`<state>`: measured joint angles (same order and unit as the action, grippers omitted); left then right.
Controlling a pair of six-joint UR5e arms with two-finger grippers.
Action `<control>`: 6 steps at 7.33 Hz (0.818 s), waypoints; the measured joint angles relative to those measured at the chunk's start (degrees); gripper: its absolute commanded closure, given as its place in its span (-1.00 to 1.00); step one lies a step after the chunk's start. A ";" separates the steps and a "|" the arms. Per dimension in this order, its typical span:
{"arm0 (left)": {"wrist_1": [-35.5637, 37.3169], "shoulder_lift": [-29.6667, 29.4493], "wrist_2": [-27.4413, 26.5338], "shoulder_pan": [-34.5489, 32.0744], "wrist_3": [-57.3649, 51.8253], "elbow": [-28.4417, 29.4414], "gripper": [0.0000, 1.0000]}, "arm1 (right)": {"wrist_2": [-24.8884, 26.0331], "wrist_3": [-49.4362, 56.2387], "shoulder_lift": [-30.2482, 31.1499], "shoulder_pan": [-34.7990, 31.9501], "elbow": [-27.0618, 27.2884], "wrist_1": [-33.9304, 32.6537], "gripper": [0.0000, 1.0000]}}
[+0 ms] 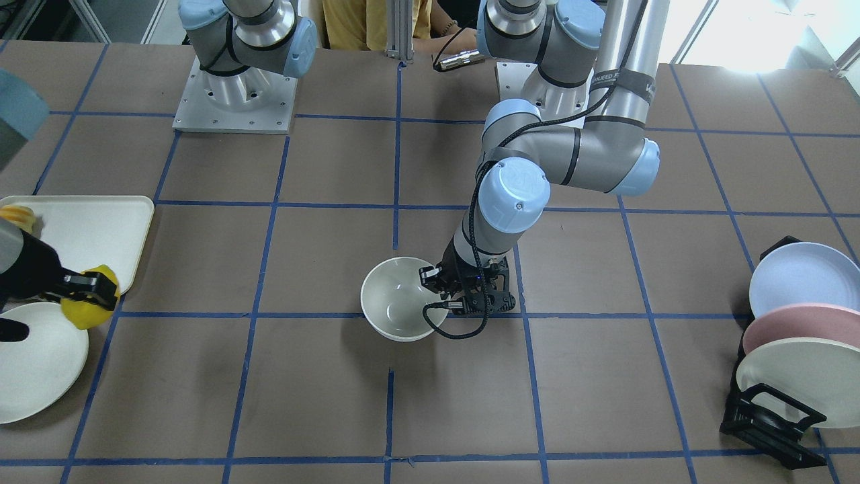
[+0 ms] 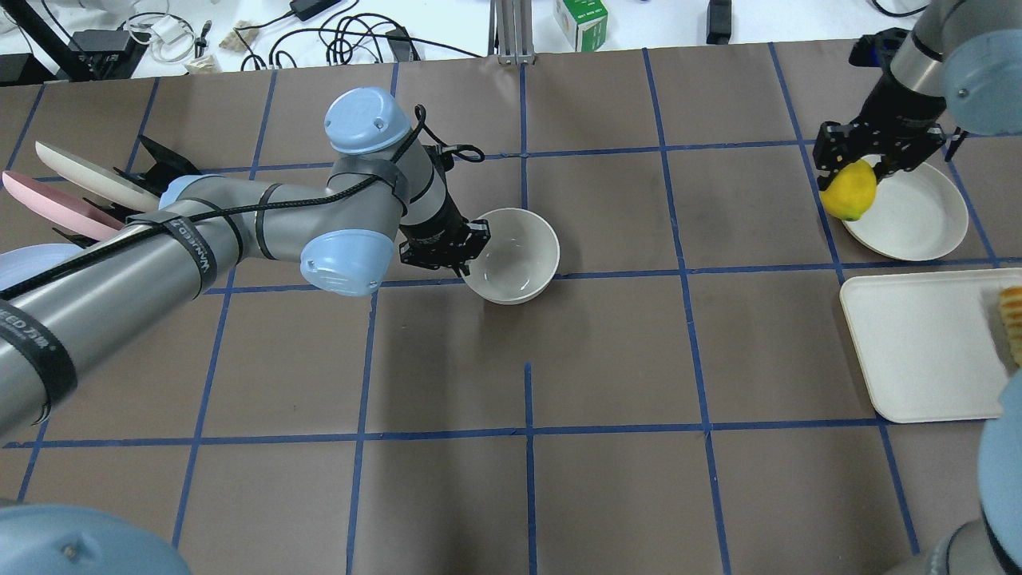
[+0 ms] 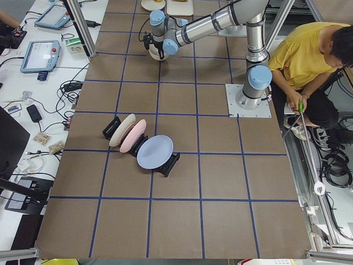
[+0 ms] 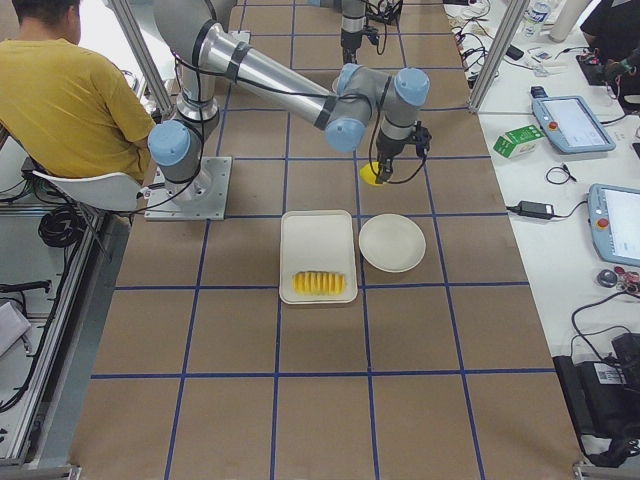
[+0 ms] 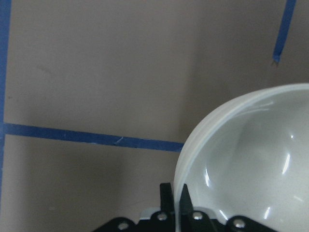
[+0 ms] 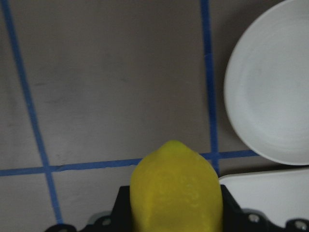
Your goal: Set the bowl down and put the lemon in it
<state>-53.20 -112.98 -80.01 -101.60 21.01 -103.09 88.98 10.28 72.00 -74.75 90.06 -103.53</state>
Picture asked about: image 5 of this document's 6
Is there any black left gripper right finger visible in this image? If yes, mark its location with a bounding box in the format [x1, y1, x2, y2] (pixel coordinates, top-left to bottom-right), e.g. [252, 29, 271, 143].
[179, 184, 194, 215]

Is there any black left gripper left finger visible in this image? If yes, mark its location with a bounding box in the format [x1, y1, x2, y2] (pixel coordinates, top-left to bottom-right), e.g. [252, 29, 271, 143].
[160, 183, 174, 214]

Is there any white ceramic bowl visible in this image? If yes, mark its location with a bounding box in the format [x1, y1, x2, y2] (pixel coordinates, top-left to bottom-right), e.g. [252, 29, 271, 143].
[173, 83, 309, 232]

